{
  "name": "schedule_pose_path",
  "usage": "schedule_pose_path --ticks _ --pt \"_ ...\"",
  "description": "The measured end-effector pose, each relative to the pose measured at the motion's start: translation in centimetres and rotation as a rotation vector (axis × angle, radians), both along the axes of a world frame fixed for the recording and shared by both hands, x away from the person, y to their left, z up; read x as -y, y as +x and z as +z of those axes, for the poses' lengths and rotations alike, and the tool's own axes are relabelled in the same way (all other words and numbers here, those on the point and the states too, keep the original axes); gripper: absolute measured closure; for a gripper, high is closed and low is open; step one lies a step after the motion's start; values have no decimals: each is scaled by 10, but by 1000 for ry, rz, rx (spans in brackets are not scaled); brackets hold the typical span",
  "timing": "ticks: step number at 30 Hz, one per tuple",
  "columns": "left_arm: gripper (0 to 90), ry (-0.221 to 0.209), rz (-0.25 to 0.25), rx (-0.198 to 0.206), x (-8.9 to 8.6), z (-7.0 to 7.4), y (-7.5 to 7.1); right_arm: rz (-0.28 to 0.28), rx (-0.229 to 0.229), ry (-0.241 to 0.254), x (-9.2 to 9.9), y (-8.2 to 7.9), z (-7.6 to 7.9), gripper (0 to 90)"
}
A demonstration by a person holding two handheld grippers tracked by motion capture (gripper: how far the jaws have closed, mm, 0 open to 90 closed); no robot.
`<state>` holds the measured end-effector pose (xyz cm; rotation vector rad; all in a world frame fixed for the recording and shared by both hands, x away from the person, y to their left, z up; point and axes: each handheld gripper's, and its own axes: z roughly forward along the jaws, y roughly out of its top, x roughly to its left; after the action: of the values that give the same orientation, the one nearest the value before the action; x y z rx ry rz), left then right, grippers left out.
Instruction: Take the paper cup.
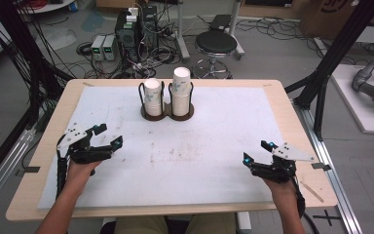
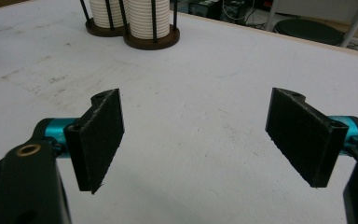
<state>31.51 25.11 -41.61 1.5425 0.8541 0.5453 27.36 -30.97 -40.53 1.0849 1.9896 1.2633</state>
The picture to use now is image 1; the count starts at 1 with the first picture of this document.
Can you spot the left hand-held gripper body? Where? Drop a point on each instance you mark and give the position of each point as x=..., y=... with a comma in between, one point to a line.
x=84, y=152

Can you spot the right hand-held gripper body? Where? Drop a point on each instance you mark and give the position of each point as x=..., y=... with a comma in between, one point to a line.
x=276, y=169

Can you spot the stack of white cups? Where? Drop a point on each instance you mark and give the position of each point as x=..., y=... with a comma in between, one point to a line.
x=180, y=97
x=154, y=111

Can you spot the dark brown double cup holder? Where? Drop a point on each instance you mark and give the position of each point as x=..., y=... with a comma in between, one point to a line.
x=167, y=114

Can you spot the person's left hand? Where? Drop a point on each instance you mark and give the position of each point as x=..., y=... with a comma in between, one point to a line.
x=79, y=172

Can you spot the person's right hand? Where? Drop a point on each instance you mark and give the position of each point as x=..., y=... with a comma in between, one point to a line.
x=280, y=188

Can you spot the thin wooden stick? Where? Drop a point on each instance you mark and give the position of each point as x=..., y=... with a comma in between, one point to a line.
x=311, y=191

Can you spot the black tape strip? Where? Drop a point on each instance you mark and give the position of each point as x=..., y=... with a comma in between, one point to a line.
x=321, y=166
x=27, y=170

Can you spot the white table leg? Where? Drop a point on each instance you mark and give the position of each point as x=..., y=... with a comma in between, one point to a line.
x=244, y=224

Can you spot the white table mat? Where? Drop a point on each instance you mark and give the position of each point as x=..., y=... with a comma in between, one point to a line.
x=181, y=156

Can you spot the black tape cross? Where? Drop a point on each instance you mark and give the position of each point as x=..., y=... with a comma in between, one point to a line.
x=327, y=217

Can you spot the grey power supply box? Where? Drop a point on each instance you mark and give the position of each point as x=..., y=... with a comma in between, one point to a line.
x=109, y=47
x=97, y=47

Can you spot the person's khaki trousers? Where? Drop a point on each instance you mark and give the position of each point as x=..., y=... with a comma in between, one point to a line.
x=139, y=226

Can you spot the black computer tower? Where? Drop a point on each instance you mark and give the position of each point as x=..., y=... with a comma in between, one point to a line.
x=150, y=22
x=126, y=35

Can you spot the clear plastic sheet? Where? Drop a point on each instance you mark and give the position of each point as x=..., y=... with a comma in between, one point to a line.
x=56, y=38

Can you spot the white floor board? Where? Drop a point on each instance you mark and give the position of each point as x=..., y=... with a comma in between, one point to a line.
x=360, y=104

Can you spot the black round stool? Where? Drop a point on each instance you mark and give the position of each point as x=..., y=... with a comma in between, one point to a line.
x=216, y=44

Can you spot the grey metal stand leg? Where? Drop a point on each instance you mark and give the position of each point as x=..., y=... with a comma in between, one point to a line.
x=235, y=29
x=181, y=35

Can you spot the black flat box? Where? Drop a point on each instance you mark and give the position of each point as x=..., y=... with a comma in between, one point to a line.
x=220, y=22

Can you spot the round white table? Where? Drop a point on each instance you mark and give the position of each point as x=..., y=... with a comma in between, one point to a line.
x=45, y=6

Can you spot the brown cardboard box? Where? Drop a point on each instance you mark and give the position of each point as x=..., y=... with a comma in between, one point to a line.
x=331, y=16

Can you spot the aluminium floor rail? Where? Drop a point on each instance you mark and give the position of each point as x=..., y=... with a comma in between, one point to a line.
x=6, y=172
x=331, y=169

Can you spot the black metal frame post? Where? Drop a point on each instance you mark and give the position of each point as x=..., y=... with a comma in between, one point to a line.
x=19, y=48
x=334, y=55

